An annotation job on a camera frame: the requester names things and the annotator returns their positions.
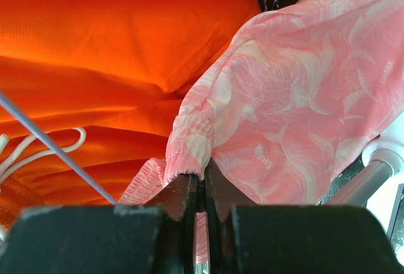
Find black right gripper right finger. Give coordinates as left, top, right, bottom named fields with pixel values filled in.
left=205, top=160, right=403, bottom=273

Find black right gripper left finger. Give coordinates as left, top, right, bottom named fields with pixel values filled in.
left=1, top=175, right=198, bottom=273

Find pink patterned shorts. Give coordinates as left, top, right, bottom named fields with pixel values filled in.
left=119, top=0, right=404, bottom=265

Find lilac wire clothes hanger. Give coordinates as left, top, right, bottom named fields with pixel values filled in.
left=1, top=92, right=117, bottom=205

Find silver clothes rack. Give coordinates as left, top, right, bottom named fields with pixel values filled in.
left=319, top=129, right=403, bottom=206

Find orange garment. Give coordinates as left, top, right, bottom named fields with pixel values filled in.
left=0, top=0, right=263, bottom=229

